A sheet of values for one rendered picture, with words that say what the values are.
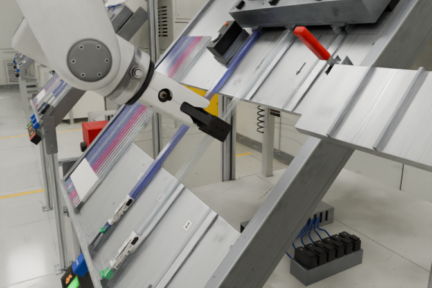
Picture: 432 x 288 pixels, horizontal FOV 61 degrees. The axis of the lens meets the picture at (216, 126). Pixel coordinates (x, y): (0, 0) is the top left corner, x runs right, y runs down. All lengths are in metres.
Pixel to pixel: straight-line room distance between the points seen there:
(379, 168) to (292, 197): 2.22
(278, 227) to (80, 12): 0.32
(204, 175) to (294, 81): 1.58
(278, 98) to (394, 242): 0.55
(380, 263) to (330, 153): 0.48
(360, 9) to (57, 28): 0.38
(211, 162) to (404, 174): 1.20
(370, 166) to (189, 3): 1.61
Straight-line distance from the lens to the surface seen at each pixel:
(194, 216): 0.55
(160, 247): 0.58
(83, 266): 0.74
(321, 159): 0.47
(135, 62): 0.51
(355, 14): 0.57
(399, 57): 0.55
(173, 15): 1.91
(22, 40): 0.49
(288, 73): 0.61
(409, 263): 0.95
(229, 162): 1.25
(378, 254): 0.95
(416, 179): 2.53
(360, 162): 2.75
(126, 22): 1.84
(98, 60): 0.42
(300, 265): 0.80
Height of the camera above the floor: 1.10
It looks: 14 degrees down
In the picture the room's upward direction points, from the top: straight up
